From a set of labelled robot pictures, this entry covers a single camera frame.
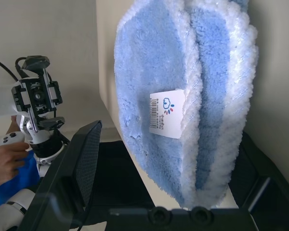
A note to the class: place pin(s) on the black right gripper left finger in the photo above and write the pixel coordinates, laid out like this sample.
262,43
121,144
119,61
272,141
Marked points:
62,183

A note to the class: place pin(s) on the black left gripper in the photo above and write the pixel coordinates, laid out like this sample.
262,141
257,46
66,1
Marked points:
37,96

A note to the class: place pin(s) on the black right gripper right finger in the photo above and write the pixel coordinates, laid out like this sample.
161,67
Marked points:
269,183

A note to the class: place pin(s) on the white handheld controller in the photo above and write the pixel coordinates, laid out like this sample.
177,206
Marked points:
9,139

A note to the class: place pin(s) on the light blue embroidered towel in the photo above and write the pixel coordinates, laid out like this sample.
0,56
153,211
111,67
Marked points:
159,72

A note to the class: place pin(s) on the bystander blue sleeve forearm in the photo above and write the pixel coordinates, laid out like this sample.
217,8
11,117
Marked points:
19,185

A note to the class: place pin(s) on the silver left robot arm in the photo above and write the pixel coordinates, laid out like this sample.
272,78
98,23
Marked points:
43,144

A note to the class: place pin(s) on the bystander bare hand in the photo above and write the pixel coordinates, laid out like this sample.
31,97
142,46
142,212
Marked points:
4,163

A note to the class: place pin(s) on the white robot body shell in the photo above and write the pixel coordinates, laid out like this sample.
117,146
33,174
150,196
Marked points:
12,211

